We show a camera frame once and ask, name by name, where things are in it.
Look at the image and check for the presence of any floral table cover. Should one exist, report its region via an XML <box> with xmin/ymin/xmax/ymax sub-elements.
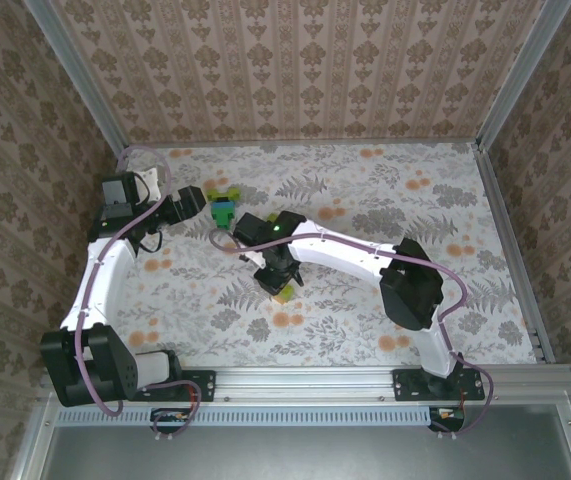
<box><xmin>72</xmin><ymin>142</ymin><xmax>539</xmax><ymax>369</ymax></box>

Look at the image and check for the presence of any thin aluminium edge strip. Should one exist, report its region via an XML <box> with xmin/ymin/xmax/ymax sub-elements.
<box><xmin>127</xmin><ymin>139</ymin><xmax>479</xmax><ymax>150</ymax></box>

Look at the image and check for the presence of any grey metal panel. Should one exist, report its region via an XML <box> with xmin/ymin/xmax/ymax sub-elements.
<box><xmin>12</xmin><ymin>402</ymin><xmax>571</xmax><ymax>480</ymax></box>

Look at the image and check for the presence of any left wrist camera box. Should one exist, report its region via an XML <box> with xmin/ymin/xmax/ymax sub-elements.
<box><xmin>132</xmin><ymin>167</ymin><xmax>162</xmax><ymax>201</ymax></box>

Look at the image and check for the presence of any aluminium side rail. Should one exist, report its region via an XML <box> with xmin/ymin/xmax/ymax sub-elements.
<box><xmin>473</xmin><ymin>144</ymin><xmax>559</xmax><ymax>365</ymax></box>
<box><xmin>84</xmin><ymin>147</ymin><xmax>131</xmax><ymax>241</ymax></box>

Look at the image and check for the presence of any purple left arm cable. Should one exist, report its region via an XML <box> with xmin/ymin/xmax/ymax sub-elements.
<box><xmin>74</xmin><ymin>144</ymin><xmax>202</xmax><ymax>444</ymax></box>

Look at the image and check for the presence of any wide aluminium mounting rail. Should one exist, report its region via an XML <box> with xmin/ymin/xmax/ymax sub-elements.
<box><xmin>37</xmin><ymin>364</ymin><xmax>571</xmax><ymax>406</ymax></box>

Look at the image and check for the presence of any aluminium frame post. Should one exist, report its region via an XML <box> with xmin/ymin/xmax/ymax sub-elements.
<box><xmin>474</xmin><ymin>0</ymin><xmax>571</xmax><ymax>151</ymax></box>
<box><xmin>23</xmin><ymin>0</ymin><xmax>131</xmax><ymax>154</ymax></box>

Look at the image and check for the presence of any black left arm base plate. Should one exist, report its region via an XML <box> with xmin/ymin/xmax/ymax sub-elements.
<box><xmin>127</xmin><ymin>369</ymin><xmax>216</xmax><ymax>403</ymax></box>

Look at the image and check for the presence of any grey slotted cable duct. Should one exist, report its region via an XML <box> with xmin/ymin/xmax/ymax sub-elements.
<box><xmin>57</xmin><ymin>407</ymin><xmax>429</xmax><ymax>427</ymax></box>

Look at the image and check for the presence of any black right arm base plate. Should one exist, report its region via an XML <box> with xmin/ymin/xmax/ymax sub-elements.
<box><xmin>392</xmin><ymin>368</ymin><xmax>486</xmax><ymax>403</ymax></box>

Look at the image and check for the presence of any black connector with wires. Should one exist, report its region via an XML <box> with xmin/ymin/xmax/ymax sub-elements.
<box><xmin>150</xmin><ymin>407</ymin><xmax>191</xmax><ymax>432</ymax></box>
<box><xmin>428</xmin><ymin>405</ymin><xmax>466</xmax><ymax>432</ymax></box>

